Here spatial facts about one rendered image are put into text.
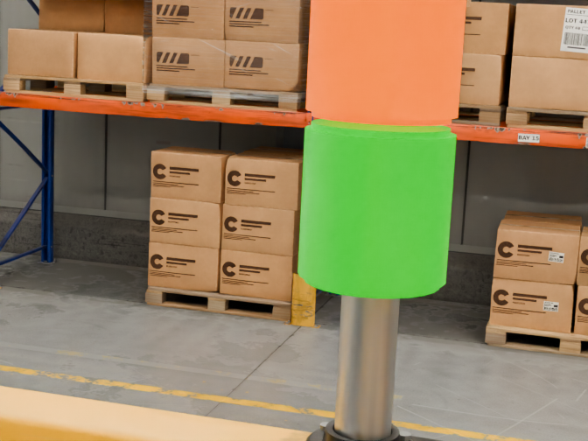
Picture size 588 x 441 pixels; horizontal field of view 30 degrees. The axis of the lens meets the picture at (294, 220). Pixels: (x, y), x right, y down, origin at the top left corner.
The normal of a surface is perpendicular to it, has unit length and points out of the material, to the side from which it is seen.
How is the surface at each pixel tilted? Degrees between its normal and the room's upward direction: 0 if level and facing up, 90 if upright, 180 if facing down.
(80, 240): 90
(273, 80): 88
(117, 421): 0
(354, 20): 90
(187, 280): 94
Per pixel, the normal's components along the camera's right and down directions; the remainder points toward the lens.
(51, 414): 0.04, -0.98
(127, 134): -0.27, 0.16
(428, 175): 0.59, 0.17
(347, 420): -0.51, 0.13
